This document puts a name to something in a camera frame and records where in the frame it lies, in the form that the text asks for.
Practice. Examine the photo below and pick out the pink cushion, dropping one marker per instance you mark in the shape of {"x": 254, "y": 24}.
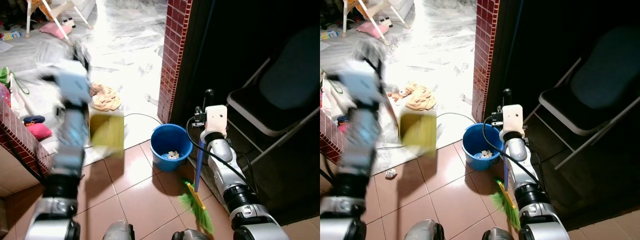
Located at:
{"x": 39, "y": 131}

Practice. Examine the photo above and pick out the orange crumpled cloth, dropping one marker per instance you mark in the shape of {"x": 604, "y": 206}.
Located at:
{"x": 106, "y": 99}
{"x": 420, "y": 99}

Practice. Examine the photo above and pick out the small colourful box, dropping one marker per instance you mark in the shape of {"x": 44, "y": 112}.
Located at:
{"x": 12, "y": 35}
{"x": 330, "y": 34}

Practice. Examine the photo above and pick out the crumpled white paper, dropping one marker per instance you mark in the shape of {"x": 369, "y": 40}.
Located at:
{"x": 485, "y": 154}
{"x": 173, "y": 154}
{"x": 390, "y": 173}

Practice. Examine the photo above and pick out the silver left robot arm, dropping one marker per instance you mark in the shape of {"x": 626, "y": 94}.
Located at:
{"x": 356, "y": 145}
{"x": 67, "y": 145}

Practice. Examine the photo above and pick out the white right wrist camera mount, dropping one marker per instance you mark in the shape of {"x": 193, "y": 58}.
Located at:
{"x": 513, "y": 118}
{"x": 216, "y": 119}

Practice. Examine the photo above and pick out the robot left leg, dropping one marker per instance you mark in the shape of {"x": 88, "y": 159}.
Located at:
{"x": 119, "y": 231}
{"x": 424, "y": 230}

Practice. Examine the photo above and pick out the dark blue cap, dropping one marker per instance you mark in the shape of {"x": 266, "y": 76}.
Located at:
{"x": 33, "y": 120}
{"x": 343, "y": 120}

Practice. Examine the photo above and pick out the pink pillow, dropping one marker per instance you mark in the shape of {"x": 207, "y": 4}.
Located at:
{"x": 56, "y": 30}
{"x": 372, "y": 30}

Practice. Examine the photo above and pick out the robot leg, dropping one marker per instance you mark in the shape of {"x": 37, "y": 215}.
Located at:
{"x": 119, "y": 231}
{"x": 424, "y": 230}
{"x": 190, "y": 235}
{"x": 500, "y": 234}

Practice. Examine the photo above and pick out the dark folding chair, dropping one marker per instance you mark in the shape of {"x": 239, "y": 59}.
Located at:
{"x": 290, "y": 75}
{"x": 610, "y": 75}

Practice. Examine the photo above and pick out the blue plastic bucket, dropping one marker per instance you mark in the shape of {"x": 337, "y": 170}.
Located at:
{"x": 472, "y": 146}
{"x": 161, "y": 145}

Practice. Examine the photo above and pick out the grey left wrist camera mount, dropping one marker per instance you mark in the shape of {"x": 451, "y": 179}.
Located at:
{"x": 72, "y": 84}
{"x": 362, "y": 85}

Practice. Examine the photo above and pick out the robot right leg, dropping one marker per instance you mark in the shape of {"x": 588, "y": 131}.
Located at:
{"x": 500, "y": 234}
{"x": 190, "y": 235}

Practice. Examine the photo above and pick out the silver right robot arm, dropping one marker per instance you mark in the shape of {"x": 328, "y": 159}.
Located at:
{"x": 521, "y": 160}
{"x": 225, "y": 160}

